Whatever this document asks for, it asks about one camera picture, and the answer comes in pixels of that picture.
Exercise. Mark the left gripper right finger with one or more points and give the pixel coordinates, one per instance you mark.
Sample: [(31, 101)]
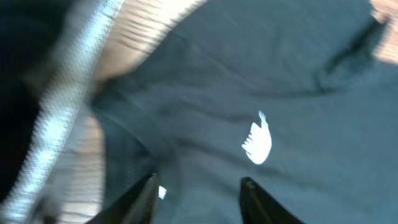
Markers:
[(257, 206)]

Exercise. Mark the grey folded shirt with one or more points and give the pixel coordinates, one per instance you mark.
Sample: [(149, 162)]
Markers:
[(40, 185)]

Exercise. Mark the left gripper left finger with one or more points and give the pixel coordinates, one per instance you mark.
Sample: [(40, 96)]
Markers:
[(136, 206)]

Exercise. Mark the black Nike t-shirt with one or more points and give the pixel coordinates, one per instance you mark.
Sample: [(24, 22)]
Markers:
[(287, 93)]

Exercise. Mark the black folded shirt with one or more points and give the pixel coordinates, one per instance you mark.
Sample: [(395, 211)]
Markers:
[(30, 30)]

